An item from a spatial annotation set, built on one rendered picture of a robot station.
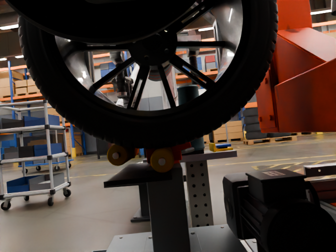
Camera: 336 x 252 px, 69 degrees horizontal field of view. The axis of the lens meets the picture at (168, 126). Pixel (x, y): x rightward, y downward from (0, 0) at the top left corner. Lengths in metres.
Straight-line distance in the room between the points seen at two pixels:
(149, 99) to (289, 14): 10.93
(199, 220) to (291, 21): 0.89
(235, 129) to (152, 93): 4.24
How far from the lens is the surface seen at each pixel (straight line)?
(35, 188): 2.71
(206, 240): 0.82
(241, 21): 0.70
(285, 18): 1.00
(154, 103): 11.69
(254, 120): 7.90
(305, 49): 0.78
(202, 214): 1.22
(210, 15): 0.97
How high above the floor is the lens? 0.55
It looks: 2 degrees up
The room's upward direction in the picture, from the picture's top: 6 degrees counter-clockwise
